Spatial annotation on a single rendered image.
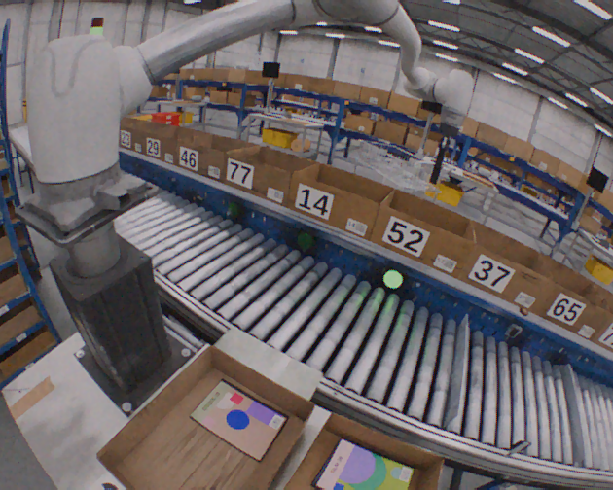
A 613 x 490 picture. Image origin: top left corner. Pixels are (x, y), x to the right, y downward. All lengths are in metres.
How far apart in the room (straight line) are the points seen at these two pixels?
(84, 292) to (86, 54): 0.37
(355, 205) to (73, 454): 1.19
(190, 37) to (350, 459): 0.95
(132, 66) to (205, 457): 0.81
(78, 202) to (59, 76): 0.19
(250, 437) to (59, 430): 0.47
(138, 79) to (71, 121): 0.23
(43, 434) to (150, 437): 0.30
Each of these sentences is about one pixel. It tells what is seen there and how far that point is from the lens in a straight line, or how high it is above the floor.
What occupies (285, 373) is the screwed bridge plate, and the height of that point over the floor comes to 0.75.
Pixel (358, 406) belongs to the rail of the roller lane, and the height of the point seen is 0.74.
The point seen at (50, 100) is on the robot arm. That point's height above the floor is 1.39.
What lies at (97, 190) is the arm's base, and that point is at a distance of 0.46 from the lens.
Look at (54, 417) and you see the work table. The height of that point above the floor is 0.75.
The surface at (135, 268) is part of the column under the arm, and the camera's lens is 0.56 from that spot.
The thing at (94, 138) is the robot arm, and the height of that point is 1.32.
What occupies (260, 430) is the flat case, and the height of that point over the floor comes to 0.77.
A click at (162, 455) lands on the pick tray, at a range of 0.68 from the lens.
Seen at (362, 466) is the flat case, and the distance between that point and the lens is 0.66.
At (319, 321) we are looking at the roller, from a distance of 0.91.
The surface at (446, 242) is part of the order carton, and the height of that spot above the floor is 1.01.
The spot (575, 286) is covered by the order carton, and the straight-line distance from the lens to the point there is 1.65.
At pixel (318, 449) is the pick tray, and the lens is 0.69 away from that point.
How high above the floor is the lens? 1.40
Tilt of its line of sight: 31 degrees down
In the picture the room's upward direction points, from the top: 12 degrees clockwise
